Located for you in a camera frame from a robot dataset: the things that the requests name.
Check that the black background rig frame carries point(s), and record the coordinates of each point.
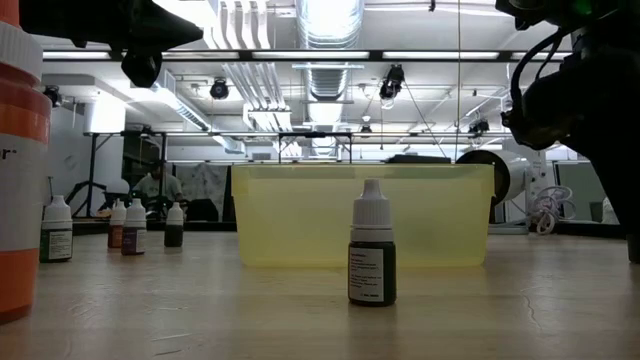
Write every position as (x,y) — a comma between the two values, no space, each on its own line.
(91,175)

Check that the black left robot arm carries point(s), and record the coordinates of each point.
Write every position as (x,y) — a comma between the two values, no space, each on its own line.
(45,15)

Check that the pale green partition screen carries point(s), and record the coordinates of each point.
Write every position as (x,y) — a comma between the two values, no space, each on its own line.
(580,190)

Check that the person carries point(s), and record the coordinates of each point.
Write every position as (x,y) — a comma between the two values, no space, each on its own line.
(157,186)

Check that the white light bar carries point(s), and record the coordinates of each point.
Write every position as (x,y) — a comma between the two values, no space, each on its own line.
(75,55)
(547,55)
(310,55)
(440,55)

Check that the black ceiling-hung camera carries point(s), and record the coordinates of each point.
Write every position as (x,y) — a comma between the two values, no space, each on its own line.
(52,95)
(479,126)
(391,82)
(219,89)

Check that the small orange-brown food coloring bottle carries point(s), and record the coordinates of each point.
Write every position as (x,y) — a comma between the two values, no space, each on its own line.
(116,235)

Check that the small green food coloring bottle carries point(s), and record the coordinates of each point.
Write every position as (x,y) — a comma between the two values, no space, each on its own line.
(56,240)

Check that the small dark green coloring bottle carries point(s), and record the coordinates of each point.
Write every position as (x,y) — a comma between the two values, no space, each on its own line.
(173,235)

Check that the silver round ventilation duct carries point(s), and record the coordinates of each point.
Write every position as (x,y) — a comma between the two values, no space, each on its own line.
(327,30)

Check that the black background chair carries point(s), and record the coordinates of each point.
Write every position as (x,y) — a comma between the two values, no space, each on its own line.
(201,211)

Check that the white camera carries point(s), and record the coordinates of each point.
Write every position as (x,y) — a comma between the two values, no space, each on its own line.
(515,170)

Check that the small purple food coloring bottle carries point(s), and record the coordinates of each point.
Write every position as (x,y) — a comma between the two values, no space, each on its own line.
(134,240)

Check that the small black food coloring bottle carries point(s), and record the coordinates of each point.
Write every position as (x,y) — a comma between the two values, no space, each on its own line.
(372,270)

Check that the black monitor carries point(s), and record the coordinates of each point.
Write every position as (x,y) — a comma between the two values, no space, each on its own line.
(422,159)

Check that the grey patterned panel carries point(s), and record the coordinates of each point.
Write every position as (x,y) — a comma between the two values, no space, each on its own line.
(200,180)

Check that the large orange food coloring bottle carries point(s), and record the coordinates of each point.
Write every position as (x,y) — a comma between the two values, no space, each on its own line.
(20,200)

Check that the yellow translucent plastic bin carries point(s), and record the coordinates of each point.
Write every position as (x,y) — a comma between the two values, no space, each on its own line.
(300,215)

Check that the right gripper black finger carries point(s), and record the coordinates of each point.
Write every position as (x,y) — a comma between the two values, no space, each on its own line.
(615,180)

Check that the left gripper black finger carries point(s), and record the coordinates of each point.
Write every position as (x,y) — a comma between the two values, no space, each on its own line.
(142,67)
(145,17)

